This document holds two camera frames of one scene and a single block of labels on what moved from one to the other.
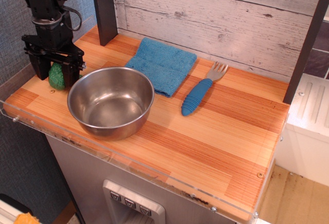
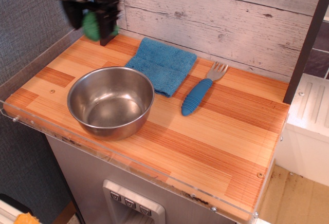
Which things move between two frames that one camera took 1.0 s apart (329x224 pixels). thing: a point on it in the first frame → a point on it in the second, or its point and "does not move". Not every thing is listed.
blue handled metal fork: [217, 70] does not move
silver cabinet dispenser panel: [126, 206] does not move
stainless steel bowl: [111, 103] does not move
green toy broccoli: [56, 76] → [91, 26]
